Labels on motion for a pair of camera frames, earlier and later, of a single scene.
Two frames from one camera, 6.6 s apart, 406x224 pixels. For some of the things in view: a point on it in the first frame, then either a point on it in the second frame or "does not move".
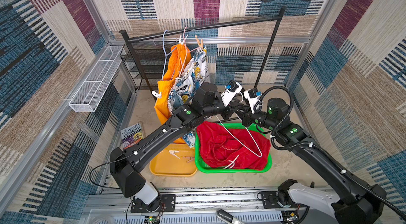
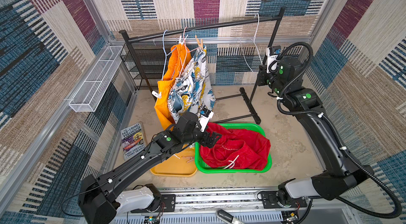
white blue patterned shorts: (194, 72) does not move
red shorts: (220, 147) does not move
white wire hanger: (232, 161) to (255, 44)
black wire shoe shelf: (153, 55) does not move
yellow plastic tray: (177, 159) does not move
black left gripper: (231, 109) to (212, 140)
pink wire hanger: (186, 50) does not move
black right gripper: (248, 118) to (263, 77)
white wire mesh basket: (89, 96) does not move
